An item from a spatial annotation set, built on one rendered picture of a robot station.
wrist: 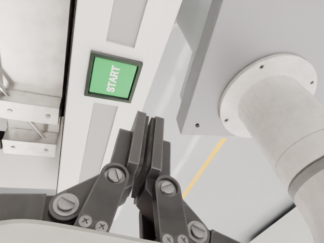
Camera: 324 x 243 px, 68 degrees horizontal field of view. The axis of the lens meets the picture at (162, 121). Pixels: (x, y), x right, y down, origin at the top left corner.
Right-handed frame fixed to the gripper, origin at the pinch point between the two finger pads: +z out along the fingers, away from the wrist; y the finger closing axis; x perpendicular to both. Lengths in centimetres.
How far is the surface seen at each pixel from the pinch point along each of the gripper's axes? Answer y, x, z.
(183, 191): 80, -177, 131
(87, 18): -7.0, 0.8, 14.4
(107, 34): -5.1, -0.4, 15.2
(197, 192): 95, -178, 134
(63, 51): -11.2, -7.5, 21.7
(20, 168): -20, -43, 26
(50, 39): -12.8, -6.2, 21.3
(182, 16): 8, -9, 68
